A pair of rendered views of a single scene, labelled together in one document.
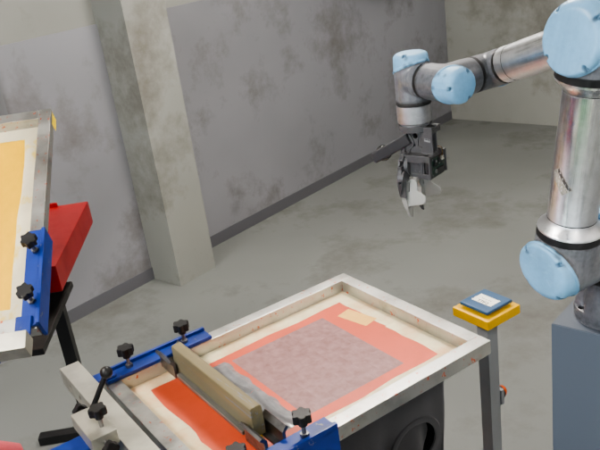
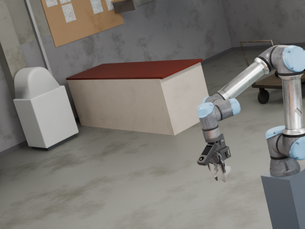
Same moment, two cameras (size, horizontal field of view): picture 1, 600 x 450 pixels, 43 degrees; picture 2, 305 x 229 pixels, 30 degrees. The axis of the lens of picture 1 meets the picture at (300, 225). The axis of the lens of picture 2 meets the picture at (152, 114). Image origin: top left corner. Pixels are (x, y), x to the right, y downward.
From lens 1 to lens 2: 256 cm
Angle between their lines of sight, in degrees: 75
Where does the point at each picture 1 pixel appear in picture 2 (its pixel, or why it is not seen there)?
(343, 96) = not seen: outside the picture
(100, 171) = not seen: outside the picture
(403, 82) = (214, 116)
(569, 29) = (297, 56)
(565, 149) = (298, 99)
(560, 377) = (296, 200)
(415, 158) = (223, 150)
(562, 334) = (292, 181)
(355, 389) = not seen: outside the picture
